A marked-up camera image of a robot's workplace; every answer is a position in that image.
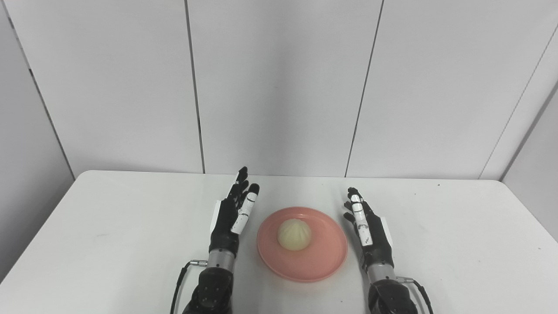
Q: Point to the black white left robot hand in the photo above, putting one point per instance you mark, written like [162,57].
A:
[224,229]

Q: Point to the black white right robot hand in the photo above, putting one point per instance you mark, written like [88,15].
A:
[377,244]

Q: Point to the cream steamed bun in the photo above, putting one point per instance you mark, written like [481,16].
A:
[294,234]

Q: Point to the pink round plate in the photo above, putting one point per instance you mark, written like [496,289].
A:
[305,264]

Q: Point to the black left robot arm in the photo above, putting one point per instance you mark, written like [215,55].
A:
[213,290]

